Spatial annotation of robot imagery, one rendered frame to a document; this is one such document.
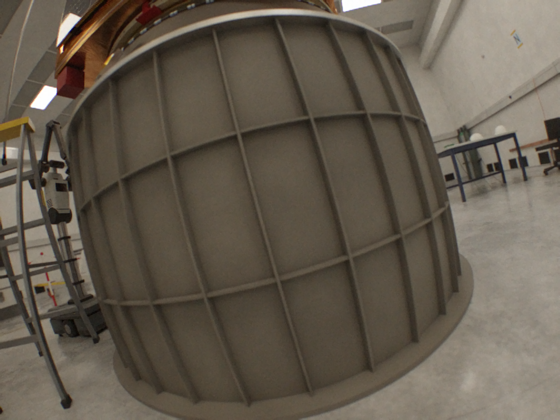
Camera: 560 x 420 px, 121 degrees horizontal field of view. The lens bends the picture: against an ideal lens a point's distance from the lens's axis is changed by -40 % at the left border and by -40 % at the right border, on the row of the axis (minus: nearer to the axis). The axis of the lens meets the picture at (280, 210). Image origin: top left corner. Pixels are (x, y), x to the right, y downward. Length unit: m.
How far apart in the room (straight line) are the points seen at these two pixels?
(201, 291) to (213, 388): 0.34
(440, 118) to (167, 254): 9.65
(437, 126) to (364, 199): 9.12
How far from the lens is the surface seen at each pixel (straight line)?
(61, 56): 1.99
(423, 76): 10.35
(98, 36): 1.69
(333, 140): 0.75
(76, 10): 2.02
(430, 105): 9.97
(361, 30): 1.09
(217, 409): 0.90
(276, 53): 0.83
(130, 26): 1.55
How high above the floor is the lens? 0.55
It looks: 1 degrees up
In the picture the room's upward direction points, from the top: 15 degrees counter-clockwise
